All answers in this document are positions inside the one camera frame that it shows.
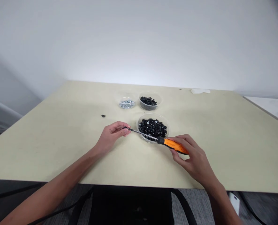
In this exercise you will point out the white crumpled tissue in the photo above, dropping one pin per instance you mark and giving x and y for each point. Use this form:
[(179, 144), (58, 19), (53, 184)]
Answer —
[(200, 91)]

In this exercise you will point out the person's body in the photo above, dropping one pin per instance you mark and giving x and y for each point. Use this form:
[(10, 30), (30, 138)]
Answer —
[(131, 206)]

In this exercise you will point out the small clear plastic cup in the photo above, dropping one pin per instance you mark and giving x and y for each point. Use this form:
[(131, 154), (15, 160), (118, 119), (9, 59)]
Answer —
[(127, 96)]

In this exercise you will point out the person's right hand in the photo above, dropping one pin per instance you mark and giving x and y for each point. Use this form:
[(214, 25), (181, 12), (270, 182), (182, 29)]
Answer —
[(197, 164)]

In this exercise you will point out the white power adapter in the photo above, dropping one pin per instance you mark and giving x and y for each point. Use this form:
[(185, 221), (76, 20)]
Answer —
[(234, 202)]

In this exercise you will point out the pile of silver screws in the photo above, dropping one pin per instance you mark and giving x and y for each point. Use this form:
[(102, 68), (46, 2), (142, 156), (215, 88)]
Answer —
[(127, 103)]

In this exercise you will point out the pile of black parts with screws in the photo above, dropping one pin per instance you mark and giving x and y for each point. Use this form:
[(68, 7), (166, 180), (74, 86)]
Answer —
[(153, 127)]

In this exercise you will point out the heap of plain black parts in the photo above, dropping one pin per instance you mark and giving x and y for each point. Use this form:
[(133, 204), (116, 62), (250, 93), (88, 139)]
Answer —
[(148, 101)]

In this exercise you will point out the large clear plastic bowl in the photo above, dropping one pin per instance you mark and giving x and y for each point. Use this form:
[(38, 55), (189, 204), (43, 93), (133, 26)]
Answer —
[(143, 117)]

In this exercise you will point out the person's left hand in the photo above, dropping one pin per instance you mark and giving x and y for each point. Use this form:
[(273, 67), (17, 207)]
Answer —
[(110, 138)]

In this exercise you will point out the white side table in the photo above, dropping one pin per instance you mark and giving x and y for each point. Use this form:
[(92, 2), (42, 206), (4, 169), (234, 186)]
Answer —
[(270, 107)]

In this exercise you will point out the medium clear plastic bowl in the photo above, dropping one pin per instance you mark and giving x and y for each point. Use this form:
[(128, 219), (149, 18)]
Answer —
[(158, 98)]

